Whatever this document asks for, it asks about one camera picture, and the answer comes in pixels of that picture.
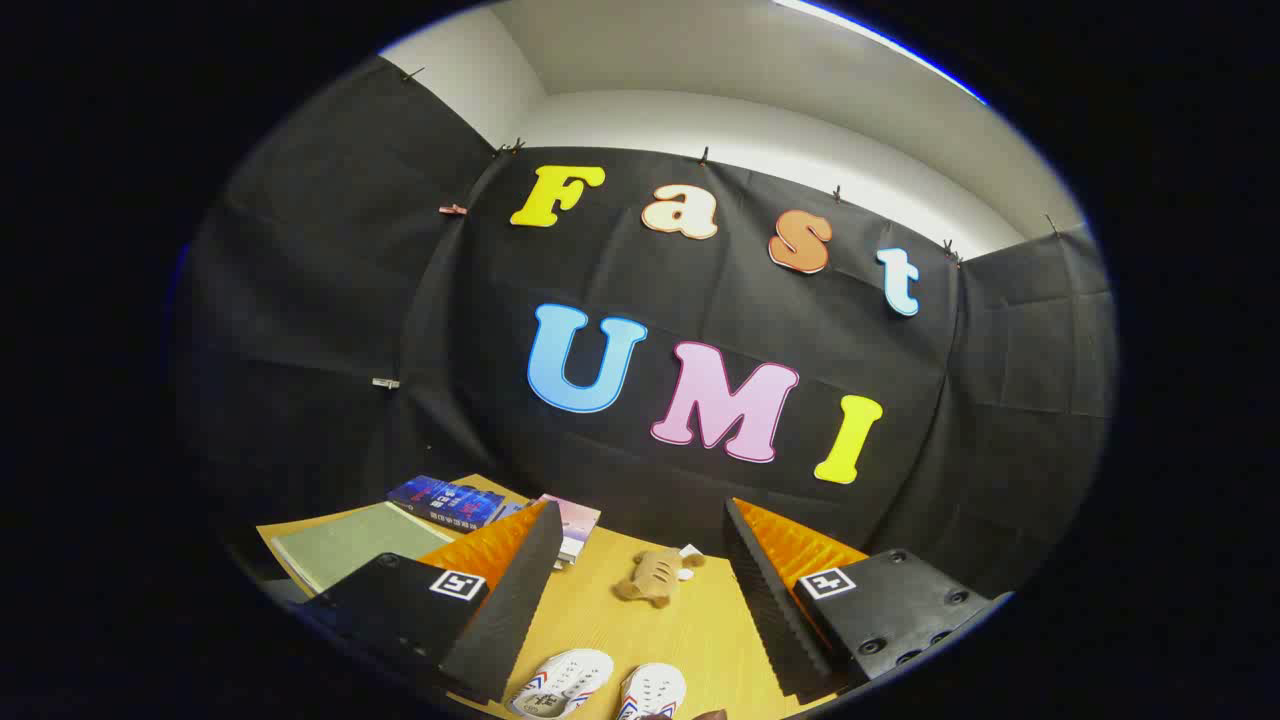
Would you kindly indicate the pale green fabric storage box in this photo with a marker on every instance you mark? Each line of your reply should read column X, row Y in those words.
column 350, row 545

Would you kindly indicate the pink book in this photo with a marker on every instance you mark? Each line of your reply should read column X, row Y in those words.
column 580, row 520

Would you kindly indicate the dark blue book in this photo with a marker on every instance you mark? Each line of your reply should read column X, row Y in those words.
column 445, row 500

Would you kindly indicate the brown plush toy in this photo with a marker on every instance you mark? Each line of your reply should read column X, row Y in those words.
column 655, row 578

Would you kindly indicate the white canvas shoe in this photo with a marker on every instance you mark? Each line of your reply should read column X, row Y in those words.
column 652, row 690
column 565, row 680

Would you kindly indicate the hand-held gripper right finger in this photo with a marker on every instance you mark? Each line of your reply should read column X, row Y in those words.
column 765, row 590

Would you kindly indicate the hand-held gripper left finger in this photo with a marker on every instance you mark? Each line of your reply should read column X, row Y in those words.
column 520, row 590

